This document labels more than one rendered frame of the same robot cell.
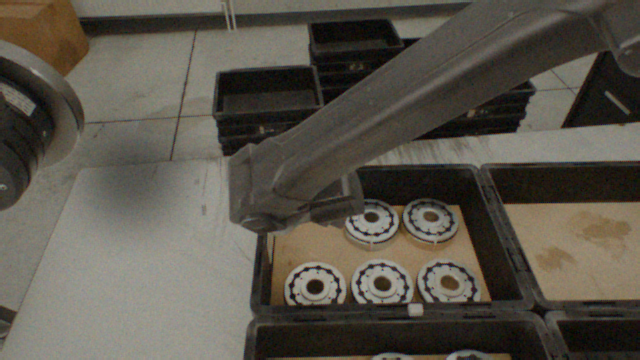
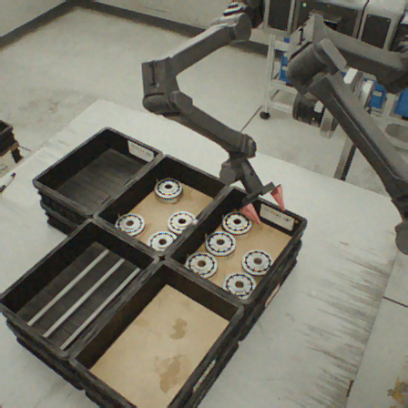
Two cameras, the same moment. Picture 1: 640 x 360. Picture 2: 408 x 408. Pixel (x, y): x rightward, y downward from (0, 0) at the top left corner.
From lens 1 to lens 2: 1.42 m
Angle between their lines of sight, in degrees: 77
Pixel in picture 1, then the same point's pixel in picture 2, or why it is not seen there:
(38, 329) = (304, 176)
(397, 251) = (236, 269)
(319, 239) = (266, 245)
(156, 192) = (372, 229)
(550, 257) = (181, 328)
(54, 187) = not seen: outside the picture
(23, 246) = not seen: outside the picture
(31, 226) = not seen: outside the picture
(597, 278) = (156, 336)
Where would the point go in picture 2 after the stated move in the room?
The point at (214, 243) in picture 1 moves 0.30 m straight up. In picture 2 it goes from (314, 238) to (330, 180)
